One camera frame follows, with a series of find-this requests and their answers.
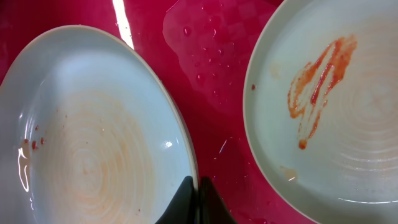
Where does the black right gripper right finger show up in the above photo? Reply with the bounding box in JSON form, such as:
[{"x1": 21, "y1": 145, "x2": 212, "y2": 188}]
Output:
[{"x1": 199, "y1": 177, "x2": 237, "y2": 224}]

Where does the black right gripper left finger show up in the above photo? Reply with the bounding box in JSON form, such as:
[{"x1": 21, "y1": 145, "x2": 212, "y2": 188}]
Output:
[{"x1": 155, "y1": 176, "x2": 197, "y2": 224}]

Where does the white plate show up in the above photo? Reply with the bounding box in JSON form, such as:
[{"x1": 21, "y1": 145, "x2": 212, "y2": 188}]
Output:
[
  {"x1": 243, "y1": 0, "x2": 397, "y2": 223},
  {"x1": 1, "y1": 26, "x2": 198, "y2": 223}
]

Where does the red plastic tray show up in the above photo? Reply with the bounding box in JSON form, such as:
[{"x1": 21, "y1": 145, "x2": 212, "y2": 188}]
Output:
[{"x1": 1, "y1": 0, "x2": 307, "y2": 223}]

